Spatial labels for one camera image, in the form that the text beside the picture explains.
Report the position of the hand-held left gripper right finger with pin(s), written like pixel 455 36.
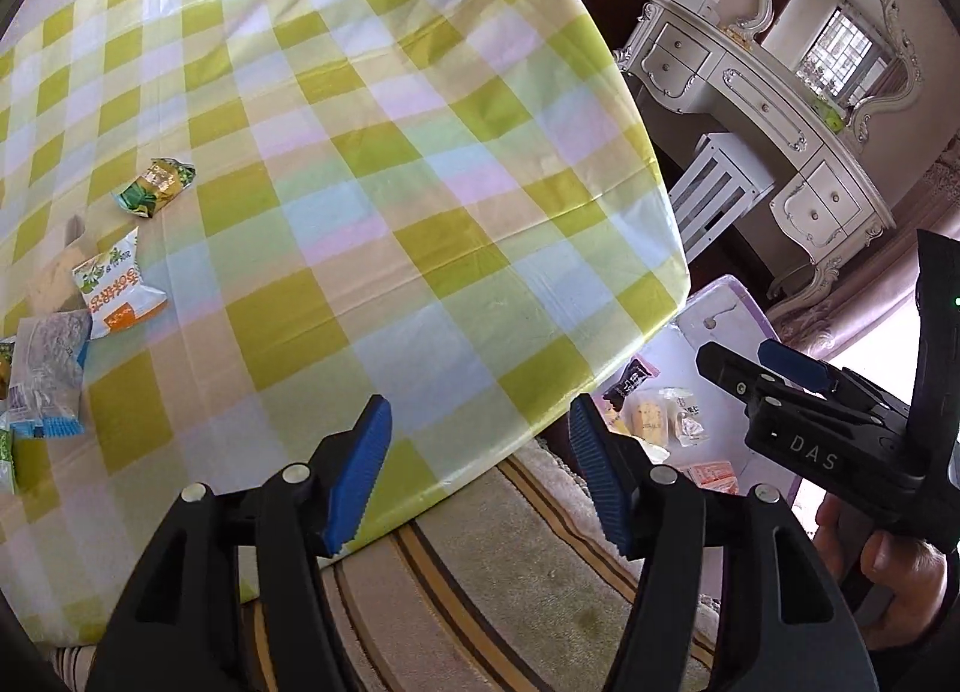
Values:
pixel 600 474

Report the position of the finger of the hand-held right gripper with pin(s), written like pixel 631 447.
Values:
pixel 799 366
pixel 727 366

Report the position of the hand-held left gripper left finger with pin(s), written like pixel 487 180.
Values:
pixel 360 474

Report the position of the lilac plastic storage box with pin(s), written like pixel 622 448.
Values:
pixel 720 317

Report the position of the clear packet of yellow crackers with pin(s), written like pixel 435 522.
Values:
pixel 651 418

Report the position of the green gold snack packet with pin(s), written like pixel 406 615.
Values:
pixel 154 188

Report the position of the clear cracker packet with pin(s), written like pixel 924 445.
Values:
pixel 56 279

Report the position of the person's right hand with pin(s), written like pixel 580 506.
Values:
pixel 892 587

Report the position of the mauve curtain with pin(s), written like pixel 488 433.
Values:
pixel 885 264

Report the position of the striped plush blanket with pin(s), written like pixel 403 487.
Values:
pixel 465 587

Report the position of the white slatted stool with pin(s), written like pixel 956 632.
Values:
pixel 720 159

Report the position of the white ornate vanity dresser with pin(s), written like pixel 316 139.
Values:
pixel 757 107

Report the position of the orange white green packet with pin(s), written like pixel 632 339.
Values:
pixel 112 294

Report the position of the blue clear snack packet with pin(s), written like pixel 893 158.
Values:
pixel 49 369

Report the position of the ornate white mirror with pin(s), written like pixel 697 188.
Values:
pixel 840 24

